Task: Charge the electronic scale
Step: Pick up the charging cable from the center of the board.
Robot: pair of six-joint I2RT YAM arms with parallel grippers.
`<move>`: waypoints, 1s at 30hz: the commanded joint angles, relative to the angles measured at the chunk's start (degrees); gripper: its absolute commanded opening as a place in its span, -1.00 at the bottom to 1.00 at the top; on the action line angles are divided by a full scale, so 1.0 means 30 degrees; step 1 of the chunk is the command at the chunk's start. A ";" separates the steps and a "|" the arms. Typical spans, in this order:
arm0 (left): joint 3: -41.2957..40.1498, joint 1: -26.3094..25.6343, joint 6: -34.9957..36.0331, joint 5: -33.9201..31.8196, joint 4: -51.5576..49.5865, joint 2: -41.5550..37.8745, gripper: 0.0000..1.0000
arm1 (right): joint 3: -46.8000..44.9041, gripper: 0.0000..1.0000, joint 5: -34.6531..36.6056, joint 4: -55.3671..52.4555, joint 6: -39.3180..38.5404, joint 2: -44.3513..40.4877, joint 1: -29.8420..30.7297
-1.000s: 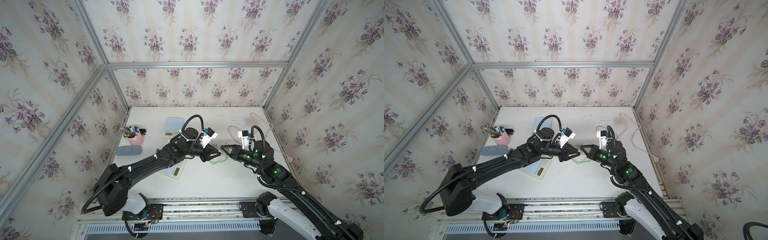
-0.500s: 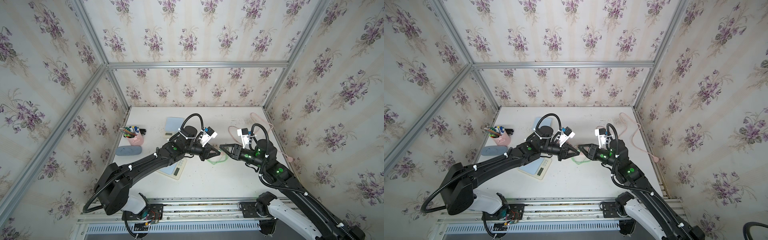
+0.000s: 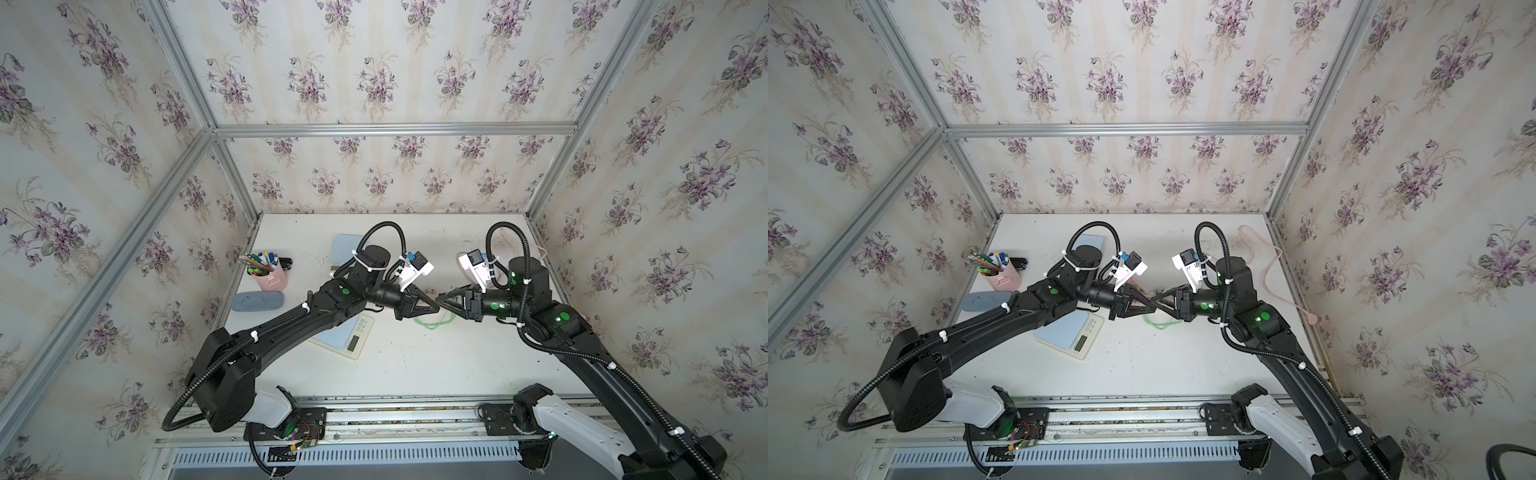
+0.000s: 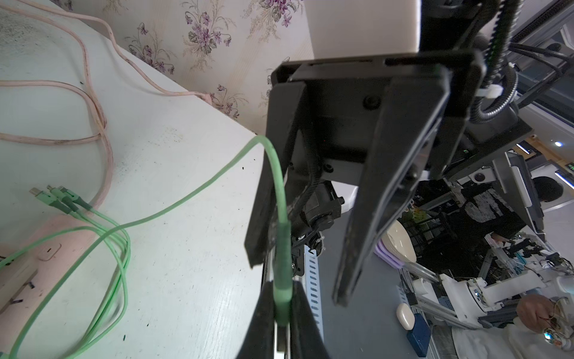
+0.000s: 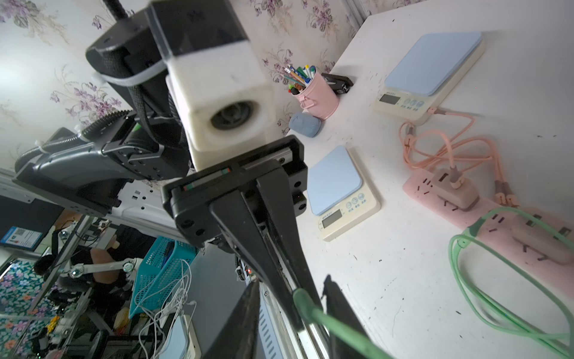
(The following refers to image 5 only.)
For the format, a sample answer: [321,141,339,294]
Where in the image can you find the cream blue electronic scale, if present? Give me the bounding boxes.
[307,146,381,242]
[372,31,486,126]

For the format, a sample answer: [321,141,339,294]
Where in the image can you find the green charging cable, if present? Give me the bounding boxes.
[292,206,574,359]

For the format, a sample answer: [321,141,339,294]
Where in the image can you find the black stapler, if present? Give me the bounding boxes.
[321,73,354,95]

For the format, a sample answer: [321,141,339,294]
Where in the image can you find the person in background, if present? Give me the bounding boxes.
[33,223,158,297]

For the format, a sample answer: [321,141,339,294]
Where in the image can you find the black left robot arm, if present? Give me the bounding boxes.
[14,1,320,331]

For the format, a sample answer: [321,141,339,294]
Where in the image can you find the aluminium enclosure frame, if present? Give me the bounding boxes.
[342,0,370,25]

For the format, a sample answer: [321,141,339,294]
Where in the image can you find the pink pen holder cup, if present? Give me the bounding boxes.
[294,74,339,121]

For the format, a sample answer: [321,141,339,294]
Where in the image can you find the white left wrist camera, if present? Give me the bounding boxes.
[146,1,282,171]

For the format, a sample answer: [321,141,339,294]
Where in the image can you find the pink charging cable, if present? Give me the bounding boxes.
[398,106,521,208]

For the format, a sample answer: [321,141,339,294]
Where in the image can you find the pink power strip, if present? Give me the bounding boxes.
[403,170,573,299]

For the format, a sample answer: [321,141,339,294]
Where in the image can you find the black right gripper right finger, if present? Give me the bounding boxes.
[322,275,367,359]

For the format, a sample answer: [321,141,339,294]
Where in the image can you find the aluminium mounting rail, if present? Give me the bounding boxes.
[259,283,330,359]

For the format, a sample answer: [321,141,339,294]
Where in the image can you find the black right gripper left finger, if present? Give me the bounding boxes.
[203,281,260,359]

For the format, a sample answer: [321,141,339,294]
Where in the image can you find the teal plastic basket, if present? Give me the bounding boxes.
[129,236,197,319]

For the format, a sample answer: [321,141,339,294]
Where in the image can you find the coloured pens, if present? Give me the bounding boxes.
[282,66,312,95]

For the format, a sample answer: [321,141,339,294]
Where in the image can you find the cream blue front electronic scale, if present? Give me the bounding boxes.
[307,146,381,242]

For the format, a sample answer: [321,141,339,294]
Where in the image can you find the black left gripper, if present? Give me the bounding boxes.
[161,136,321,331]

